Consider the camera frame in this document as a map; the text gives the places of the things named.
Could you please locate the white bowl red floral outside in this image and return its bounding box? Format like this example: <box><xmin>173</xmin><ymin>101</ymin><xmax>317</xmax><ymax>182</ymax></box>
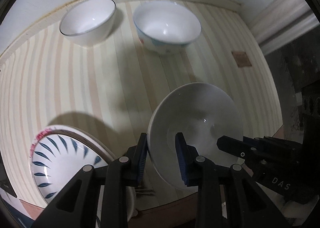
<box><xmin>148</xmin><ymin>82</ymin><xmax>244</xmax><ymax>192</ymax></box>

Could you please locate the plate with blue leaf pattern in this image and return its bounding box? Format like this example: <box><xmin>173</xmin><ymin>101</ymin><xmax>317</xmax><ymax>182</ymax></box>
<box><xmin>29</xmin><ymin>129</ymin><xmax>111</xmax><ymax>206</ymax></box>

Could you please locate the white bowl blue floral pattern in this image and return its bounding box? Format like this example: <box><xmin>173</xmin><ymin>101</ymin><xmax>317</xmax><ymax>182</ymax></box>
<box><xmin>132</xmin><ymin>0</ymin><xmax>202</xmax><ymax>55</ymax></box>

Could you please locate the white plate under patterned plate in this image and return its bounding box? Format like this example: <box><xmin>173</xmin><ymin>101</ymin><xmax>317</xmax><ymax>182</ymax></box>
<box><xmin>30</xmin><ymin>124</ymin><xmax>137</xmax><ymax>221</ymax></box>

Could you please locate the brown label patch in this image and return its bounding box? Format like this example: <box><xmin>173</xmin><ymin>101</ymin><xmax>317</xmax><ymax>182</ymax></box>
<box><xmin>232</xmin><ymin>51</ymin><xmax>252</xmax><ymax>68</ymax></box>

